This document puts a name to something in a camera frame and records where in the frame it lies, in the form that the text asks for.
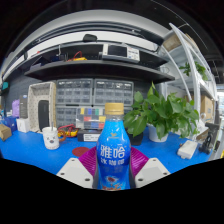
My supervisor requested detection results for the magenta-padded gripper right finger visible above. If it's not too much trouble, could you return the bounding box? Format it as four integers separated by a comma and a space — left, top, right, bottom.
129, 146, 172, 189

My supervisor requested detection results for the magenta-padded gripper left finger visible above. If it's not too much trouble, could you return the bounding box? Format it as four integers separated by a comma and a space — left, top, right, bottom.
56, 146, 100, 190

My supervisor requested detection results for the blue drink bottle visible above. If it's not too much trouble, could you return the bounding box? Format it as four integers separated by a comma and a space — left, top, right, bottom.
95, 102, 132, 191

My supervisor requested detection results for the plain black case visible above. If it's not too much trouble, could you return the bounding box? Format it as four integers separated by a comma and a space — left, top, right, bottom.
128, 129, 144, 146

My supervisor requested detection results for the black case with white label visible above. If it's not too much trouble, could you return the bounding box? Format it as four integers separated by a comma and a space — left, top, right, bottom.
77, 128, 102, 143

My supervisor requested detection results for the yellow multimeter with red leads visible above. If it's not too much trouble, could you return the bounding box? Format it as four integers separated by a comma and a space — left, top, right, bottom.
57, 123, 80, 143

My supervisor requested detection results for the white paper cup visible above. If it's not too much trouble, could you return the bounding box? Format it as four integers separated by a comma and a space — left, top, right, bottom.
41, 126, 61, 151

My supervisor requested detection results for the white power adapter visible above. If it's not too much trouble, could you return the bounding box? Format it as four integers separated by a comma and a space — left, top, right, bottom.
176, 139, 199, 160

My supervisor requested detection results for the clear box of coloured parts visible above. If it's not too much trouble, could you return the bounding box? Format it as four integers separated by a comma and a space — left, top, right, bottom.
75, 106, 107, 130

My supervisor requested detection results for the grey drawer cabinet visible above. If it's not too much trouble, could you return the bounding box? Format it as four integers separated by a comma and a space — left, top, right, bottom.
55, 105, 78, 128
55, 78, 94, 106
93, 79, 135, 107

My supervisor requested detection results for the green potted plant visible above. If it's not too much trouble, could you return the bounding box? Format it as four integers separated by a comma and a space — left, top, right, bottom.
123, 82, 200, 144

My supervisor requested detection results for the black rectangular speaker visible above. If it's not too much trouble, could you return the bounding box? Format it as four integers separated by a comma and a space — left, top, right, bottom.
37, 99, 50, 132

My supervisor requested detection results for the black stand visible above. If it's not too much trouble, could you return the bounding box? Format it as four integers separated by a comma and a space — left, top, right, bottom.
199, 122, 221, 155

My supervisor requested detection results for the small white box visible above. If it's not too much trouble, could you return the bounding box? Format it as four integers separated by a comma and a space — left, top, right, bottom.
16, 117, 31, 134

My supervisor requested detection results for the brown cardboard box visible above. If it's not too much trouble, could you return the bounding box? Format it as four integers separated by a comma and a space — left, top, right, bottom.
0, 123, 13, 142

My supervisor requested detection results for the dark grey upright box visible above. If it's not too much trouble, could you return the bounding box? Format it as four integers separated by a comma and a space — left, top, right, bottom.
18, 94, 29, 119

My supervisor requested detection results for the purple bag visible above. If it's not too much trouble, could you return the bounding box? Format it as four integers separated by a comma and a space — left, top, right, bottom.
11, 99, 21, 118

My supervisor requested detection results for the white shelf unit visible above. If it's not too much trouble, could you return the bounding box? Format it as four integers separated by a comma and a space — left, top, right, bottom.
156, 22, 223, 134

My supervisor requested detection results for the yellow tool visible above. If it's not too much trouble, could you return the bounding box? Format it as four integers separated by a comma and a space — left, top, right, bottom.
66, 57, 88, 63

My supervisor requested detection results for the grey oscilloscope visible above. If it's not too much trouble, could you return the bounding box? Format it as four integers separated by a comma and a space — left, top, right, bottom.
101, 43, 141, 64

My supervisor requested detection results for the black lamp head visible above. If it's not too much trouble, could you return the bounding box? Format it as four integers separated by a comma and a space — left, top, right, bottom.
82, 33, 98, 43

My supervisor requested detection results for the black wall shelf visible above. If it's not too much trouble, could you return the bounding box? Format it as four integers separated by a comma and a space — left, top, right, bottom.
1, 21, 176, 84

